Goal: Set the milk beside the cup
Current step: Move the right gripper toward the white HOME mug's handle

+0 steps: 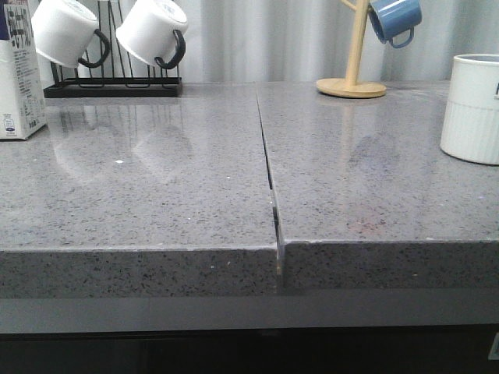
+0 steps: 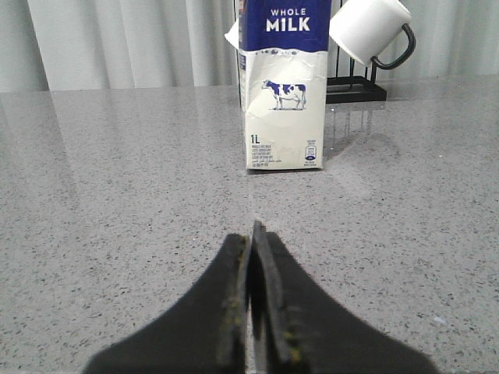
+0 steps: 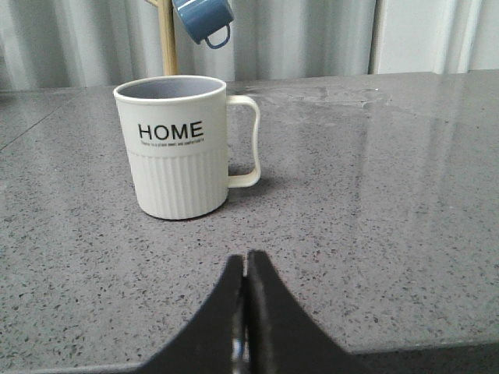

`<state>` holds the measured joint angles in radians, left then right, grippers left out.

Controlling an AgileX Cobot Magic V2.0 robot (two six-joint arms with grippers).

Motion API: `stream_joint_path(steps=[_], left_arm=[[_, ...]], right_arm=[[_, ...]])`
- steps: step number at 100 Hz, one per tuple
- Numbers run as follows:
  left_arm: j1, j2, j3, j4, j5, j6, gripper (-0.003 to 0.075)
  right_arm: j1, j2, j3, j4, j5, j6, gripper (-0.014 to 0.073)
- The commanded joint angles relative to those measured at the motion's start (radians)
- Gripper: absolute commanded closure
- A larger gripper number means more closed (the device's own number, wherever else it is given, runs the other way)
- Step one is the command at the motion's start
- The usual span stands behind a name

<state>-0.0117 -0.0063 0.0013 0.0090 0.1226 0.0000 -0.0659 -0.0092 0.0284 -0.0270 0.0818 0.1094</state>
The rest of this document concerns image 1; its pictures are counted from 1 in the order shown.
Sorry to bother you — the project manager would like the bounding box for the white HOME ribbed cup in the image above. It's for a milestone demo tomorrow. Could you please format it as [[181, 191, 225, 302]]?
[[440, 54, 498, 165]]

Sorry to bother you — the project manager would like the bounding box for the white milk carton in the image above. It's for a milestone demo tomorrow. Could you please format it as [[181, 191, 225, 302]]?
[[1, 1, 47, 140]]

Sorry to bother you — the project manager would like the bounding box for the wooden mug tree stand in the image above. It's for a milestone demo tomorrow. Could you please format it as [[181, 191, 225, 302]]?
[[316, 1, 386, 99]]

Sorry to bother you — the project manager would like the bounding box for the blue enamel mug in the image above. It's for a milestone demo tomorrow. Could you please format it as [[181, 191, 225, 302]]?
[[368, 0, 423, 49]]

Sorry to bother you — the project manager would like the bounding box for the black wire mug rack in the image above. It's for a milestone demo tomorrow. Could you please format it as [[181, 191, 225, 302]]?
[[44, 1, 182, 98]]

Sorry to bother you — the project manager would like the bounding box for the white mug black handle right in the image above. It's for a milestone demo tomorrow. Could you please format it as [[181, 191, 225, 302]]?
[[116, 0, 188, 70]]

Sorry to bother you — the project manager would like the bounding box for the white mug black handle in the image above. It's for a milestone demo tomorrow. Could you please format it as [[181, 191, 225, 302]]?
[[31, 0, 110, 69], [116, 0, 188, 70]]

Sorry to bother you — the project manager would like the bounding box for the white mug black handle left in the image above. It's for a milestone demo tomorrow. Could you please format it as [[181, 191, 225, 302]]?
[[31, 0, 110, 69]]

